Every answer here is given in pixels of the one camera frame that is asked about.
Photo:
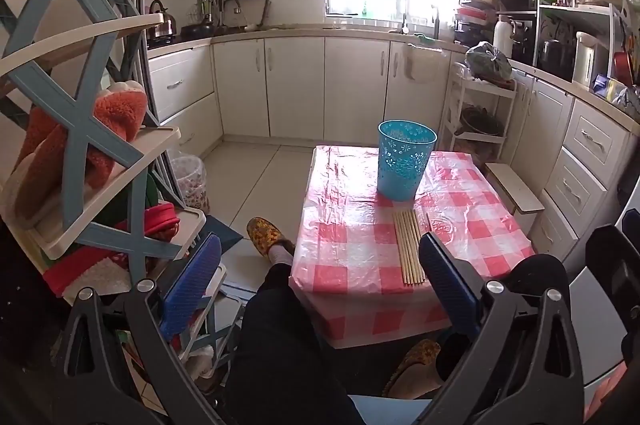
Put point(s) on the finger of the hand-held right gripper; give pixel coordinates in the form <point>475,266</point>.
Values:
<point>632,225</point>
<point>612,265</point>

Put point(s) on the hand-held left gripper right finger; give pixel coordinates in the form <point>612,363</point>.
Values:
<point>447,285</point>

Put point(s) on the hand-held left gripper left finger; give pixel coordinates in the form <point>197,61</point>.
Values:
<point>192,285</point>

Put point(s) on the row of wooden chopsticks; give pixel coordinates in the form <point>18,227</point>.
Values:
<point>407,250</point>

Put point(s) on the wooden chopstick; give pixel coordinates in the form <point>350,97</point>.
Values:
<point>429,222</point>

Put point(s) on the blue perforated plastic basket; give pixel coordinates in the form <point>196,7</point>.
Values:
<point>405,165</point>

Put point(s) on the dark blue board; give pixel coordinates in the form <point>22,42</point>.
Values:
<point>225,232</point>

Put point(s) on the red slipper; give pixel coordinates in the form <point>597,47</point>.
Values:
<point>160,220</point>

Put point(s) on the yellow patterned slipper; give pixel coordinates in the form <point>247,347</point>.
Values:
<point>412,367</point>
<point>265,232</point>

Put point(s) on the white panelled drawer cabinet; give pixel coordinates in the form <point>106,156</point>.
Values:
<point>575,155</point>

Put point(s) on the patterned clear trash bin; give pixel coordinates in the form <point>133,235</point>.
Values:
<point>192,185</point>

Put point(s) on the red checkered plastic tablecloth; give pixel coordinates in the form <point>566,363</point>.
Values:
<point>350,255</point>

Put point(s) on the person's left leg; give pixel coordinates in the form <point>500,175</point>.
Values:
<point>280,345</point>

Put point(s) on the small white stool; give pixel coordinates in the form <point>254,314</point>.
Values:
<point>515,190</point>

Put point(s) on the blue box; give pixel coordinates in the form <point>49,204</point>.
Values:
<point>605,86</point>

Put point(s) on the dark pot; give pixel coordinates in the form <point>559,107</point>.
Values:
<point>480,122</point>

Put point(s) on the white rolling rack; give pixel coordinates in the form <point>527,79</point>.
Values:
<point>452,115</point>

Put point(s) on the white electric water boiler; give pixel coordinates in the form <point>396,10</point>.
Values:
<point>587,60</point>

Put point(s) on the black cooker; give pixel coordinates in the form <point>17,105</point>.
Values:
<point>555,57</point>

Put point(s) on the orange fuzzy slipper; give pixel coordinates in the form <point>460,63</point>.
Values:
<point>60,155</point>

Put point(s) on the white two-drawer cabinet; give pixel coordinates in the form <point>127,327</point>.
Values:
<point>180,95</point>

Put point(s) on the blue and white shoe rack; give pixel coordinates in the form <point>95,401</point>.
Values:
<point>75,115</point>

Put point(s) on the green plastic bag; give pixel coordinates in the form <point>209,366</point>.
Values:
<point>487,62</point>

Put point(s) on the white appliance shelf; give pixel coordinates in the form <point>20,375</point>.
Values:
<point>575,11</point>

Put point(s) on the white hanging bin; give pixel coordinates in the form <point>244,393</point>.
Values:
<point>425,62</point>

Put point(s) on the white door base cabinets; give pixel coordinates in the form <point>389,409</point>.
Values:
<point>300,85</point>

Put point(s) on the white thermos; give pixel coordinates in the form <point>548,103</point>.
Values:
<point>502,37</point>

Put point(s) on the black wok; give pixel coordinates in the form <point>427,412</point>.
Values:
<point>196,31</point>

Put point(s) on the stack of food containers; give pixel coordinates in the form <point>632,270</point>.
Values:
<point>472,17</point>

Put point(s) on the straight steel faucet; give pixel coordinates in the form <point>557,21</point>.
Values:
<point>436,22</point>

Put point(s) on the steel kettle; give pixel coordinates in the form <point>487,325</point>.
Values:
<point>162,22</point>

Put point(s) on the curved steel faucet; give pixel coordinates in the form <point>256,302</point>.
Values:
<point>404,5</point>

